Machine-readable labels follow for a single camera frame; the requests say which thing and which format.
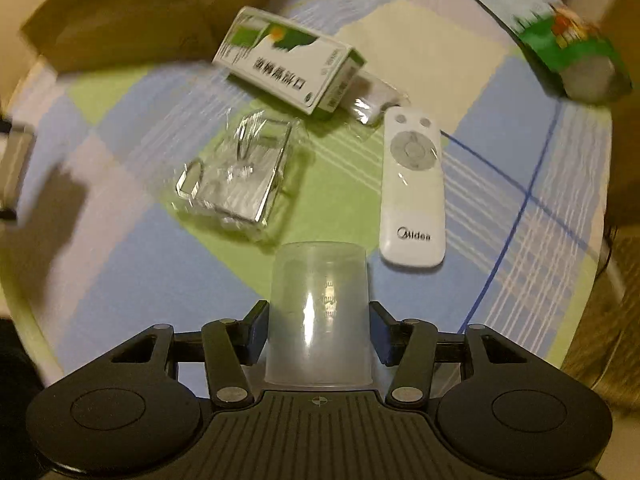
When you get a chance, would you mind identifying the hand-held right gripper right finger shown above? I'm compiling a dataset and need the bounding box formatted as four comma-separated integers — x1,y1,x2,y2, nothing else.
369,300,534,408

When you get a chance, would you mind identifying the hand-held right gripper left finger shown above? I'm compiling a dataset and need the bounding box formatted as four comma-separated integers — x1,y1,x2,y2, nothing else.
100,300,271,408

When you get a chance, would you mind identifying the clear plastic cup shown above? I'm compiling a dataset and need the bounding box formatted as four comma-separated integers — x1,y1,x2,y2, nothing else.
263,241,376,389

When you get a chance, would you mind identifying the white remote control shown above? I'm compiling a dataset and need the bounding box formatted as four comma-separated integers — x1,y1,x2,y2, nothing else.
378,106,447,274

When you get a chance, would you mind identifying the clear plastic case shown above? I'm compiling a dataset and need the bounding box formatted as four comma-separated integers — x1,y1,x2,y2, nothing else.
171,109,302,244

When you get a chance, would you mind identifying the brown cardboard box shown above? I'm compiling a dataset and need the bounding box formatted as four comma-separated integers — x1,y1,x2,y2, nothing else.
19,0,292,75

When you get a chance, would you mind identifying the green and white medicine box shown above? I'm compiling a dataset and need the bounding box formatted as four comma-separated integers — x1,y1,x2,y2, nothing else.
212,6,367,117

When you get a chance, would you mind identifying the green cartoon snack bag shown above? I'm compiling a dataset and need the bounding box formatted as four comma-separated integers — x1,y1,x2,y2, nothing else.
452,0,634,107

